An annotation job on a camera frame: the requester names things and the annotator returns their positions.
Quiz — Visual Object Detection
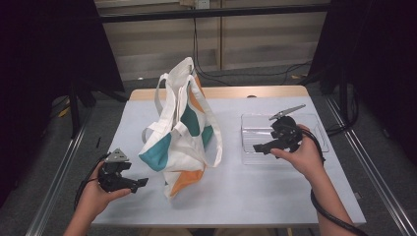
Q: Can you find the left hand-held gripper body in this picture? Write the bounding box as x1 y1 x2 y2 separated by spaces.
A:
97 147 133 194

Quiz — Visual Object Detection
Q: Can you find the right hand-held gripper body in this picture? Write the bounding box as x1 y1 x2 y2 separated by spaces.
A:
268 103 307 154

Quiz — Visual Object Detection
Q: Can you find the white teal orange tote bag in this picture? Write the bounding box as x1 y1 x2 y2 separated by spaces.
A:
138 56 224 203

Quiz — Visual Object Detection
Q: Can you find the person's left hand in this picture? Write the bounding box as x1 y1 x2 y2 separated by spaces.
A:
77 178 133 219

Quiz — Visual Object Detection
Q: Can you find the person's right hand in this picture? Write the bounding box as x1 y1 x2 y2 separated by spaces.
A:
269 123 326 180

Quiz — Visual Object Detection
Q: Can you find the clear plastic tray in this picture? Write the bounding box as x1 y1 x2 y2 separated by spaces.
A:
240 112 330 166

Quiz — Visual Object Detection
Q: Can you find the light grey table mat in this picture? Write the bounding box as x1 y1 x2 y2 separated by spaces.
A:
91 94 367 228

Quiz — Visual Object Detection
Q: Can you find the black curtain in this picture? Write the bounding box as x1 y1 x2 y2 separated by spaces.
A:
307 0 417 158
0 0 126 201

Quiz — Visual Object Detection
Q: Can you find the black horizontal bar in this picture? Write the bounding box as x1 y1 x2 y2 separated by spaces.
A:
97 3 331 24

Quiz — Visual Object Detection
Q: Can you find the metal floor rail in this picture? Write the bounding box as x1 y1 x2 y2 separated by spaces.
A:
324 95 417 236
25 122 90 236

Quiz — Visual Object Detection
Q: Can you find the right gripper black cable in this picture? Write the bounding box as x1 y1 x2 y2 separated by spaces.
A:
296 126 370 236

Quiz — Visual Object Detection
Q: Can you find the black floor cable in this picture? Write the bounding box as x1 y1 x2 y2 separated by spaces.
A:
192 17 313 87

